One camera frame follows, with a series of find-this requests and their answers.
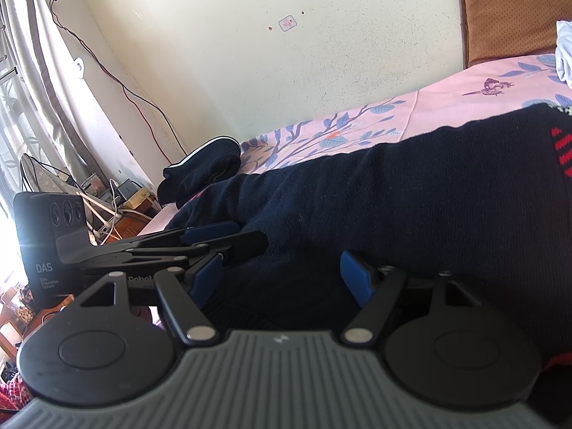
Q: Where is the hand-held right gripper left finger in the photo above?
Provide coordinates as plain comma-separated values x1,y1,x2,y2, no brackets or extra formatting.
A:
79,251,225,348

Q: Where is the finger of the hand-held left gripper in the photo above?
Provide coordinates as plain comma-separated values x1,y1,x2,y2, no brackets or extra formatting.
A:
129,231,270,265
134,221,241,247

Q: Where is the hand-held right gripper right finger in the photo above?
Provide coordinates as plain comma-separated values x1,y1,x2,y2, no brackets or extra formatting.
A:
340,250,475,349

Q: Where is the navy patterned sweater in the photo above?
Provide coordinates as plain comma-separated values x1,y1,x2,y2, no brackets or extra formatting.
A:
167,102,572,378

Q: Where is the grey patterned board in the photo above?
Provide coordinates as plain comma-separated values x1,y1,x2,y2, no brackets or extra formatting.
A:
19,153,72,197

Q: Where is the folded navy white-striped garment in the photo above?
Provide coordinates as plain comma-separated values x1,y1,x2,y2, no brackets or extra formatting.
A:
158,135,243,210

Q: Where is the cream box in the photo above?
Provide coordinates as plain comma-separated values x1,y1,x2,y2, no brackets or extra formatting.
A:
122,188,156,212

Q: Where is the wooden side table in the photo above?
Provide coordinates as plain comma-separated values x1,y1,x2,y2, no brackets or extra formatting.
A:
67,174,165,246

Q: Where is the dark power adapter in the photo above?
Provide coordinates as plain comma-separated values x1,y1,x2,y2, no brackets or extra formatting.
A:
114,179,140,198

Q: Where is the grey curtain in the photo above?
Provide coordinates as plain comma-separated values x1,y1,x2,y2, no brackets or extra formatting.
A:
0,0,118,199

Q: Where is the red striped cloth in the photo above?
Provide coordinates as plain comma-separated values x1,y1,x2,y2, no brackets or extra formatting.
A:
0,378,31,413

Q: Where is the pink floral bedsheet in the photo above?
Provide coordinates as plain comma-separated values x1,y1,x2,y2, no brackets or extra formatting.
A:
136,53,572,238

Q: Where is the brown headboard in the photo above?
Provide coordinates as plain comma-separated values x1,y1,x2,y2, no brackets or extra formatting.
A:
455,0,572,71

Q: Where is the white cloth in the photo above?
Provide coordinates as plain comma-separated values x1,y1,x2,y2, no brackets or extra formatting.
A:
554,20,572,87

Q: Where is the white cables bundle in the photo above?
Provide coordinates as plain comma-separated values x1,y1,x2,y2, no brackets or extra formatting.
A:
80,179,155,246

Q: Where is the red wall cable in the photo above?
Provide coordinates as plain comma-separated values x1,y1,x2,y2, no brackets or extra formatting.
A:
48,0,187,164

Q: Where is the black wall cable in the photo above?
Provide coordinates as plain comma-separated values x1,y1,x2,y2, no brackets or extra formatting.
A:
48,0,187,164

